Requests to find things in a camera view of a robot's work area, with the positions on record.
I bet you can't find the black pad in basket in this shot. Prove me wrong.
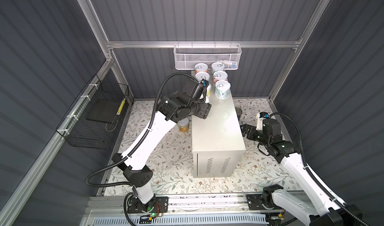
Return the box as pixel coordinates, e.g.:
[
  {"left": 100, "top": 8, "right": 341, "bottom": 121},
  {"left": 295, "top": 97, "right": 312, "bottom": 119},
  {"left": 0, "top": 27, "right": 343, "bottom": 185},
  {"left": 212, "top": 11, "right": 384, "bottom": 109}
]
[{"left": 86, "top": 99, "right": 121, "bottom": 124}]

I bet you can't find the small bottle in basket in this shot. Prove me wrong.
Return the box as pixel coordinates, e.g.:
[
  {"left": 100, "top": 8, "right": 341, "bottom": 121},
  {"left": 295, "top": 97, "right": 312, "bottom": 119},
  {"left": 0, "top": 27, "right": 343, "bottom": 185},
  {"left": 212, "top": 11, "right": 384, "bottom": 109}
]
[{"left": 224, "top": 60, "right": 238, "bottom": 70}]

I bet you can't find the dark olive can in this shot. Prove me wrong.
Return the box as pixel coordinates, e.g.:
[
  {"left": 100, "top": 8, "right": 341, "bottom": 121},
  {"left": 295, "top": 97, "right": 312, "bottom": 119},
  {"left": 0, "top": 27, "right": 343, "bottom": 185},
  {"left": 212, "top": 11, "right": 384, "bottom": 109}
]
[{"left": 235, "top": 107, "right": 243, "bottom": 121}]

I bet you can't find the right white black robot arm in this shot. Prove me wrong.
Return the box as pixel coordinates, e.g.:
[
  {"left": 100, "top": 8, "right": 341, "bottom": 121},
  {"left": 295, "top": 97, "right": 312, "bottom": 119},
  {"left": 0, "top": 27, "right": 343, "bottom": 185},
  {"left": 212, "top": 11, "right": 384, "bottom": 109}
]
[{"left": 240, "top": 112, "right": 367, "bottom": 226}]

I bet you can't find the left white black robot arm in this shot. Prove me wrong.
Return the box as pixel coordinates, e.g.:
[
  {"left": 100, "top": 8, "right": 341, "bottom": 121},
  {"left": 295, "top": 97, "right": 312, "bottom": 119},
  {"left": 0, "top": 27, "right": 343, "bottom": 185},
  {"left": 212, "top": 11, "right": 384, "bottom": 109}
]
[{"left": 85, "top": 73, "right": 212, "bottom": 226}]

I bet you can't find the black wire basket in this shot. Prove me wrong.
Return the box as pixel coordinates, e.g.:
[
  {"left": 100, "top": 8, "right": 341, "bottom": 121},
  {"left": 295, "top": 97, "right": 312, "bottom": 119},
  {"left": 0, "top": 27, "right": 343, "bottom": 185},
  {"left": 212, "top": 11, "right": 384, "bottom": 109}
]
[{"left": 57, "top": 76, "right": 131, "bottom": 150}]

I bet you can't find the light blue label can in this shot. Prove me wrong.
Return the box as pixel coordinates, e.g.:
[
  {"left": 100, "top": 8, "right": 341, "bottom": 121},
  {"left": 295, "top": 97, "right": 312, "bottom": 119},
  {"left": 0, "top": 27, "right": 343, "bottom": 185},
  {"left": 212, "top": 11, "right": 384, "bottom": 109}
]
[{"left": 195, "top": 72, "right": 210, "bottom": 82}]

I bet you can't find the white wire mesh basket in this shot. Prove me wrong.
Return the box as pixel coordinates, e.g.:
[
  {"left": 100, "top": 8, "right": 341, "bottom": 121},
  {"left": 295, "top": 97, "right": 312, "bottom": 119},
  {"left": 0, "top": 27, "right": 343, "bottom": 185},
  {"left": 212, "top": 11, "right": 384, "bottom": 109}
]
[{"left": 173, "top": 42, "right": 242, "bottom": 70}]

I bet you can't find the orange label can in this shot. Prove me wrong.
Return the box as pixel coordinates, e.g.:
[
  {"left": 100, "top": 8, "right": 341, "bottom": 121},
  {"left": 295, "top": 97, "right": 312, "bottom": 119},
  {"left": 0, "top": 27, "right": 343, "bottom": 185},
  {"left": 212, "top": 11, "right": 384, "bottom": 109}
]
[{"left": 194, "top": 63, "right": 209, "bottom": 73}]

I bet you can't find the yellow label can back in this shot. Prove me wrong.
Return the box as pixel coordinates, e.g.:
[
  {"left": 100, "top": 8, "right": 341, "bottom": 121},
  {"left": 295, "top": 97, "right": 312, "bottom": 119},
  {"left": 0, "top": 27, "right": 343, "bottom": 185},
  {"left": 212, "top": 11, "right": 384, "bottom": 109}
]
[{"left": 178, "top": 118, "right": 190, "bottom": 133}]

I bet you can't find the aluminium mounting rail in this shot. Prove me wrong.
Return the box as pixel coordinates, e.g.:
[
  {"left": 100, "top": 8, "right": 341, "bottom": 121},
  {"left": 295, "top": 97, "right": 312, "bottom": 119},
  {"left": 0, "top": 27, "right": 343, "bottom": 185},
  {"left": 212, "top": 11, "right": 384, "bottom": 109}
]
[{"left": 83, "top": 192, "right": 261, "bottom": 219}]

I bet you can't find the white metal cabinet counter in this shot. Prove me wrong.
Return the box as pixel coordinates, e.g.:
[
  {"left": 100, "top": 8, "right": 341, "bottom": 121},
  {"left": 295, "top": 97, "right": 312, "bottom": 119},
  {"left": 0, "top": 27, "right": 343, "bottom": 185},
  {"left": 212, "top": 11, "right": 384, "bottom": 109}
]
[{"left": 191, "top": 86, "right": 246, "bottom": 178}]

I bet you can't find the yellow green label can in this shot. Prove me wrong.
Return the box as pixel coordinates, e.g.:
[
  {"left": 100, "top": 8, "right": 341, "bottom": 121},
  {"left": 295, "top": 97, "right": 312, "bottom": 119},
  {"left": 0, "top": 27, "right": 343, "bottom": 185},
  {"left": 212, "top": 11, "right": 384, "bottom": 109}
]
[{"left": 206, "top": 84, "right": 212, "bottom": 97}]

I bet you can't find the teal label can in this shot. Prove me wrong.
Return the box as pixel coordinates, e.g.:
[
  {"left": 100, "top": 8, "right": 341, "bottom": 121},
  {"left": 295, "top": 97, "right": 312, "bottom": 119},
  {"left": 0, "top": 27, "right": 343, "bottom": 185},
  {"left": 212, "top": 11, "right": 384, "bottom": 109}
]
[{"left": 211, "top": 62, "right": 226, "bottom": 74}]

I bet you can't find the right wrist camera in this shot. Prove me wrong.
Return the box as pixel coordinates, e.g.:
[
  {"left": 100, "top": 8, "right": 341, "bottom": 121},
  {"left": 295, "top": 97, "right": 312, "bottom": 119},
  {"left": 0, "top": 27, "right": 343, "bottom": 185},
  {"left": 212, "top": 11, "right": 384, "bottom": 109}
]
[{"left": 256, "top": 112, "right": 269, "bottom": 131}]

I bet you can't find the white label can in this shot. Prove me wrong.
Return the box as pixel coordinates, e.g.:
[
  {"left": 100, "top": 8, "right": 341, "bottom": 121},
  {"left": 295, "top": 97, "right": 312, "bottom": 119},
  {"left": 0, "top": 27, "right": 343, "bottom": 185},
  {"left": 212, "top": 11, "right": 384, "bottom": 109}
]
[{"left": 215, "top": 80, "right": 231, "bottom": 100}]

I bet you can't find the pink label can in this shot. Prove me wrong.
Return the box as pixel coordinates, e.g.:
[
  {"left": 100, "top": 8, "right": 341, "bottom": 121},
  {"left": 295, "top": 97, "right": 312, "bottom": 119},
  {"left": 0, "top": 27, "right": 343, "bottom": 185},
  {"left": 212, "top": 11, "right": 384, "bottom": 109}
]
[{"left": 213, "top": 71, "right": 228, "bottom": 85}]

